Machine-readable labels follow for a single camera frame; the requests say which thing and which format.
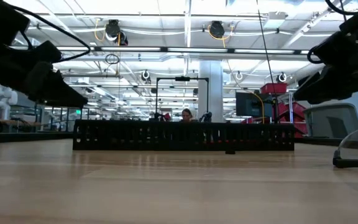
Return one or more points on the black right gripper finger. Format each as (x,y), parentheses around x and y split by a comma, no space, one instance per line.
(303,81)
(331,85)

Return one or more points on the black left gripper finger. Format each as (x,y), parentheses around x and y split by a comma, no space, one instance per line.
(57,90)

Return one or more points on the clear safety glasses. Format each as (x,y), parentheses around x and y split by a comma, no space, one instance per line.
(353,162)

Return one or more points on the small black robot arm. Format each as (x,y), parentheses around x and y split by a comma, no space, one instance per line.
(206,117)

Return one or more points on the red box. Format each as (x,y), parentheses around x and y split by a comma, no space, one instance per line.
(273,88)

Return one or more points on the red storage bin rack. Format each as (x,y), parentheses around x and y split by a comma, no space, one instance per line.
(297,112)

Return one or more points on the white robot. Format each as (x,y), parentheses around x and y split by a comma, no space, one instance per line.
(3,99)

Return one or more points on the grey mesh office chair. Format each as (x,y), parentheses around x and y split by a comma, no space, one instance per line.
(331,121)

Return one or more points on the black monitor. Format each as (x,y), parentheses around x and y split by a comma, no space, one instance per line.
(250,104)

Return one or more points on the white square pillar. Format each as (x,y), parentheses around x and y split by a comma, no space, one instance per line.
(210,93)

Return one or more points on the small black plastic fragment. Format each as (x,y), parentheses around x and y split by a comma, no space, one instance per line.
(230,152)

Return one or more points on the person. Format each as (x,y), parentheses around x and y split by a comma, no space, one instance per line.
(186,115)

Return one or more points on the black gantry frame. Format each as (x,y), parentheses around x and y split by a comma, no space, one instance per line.
(197,78)

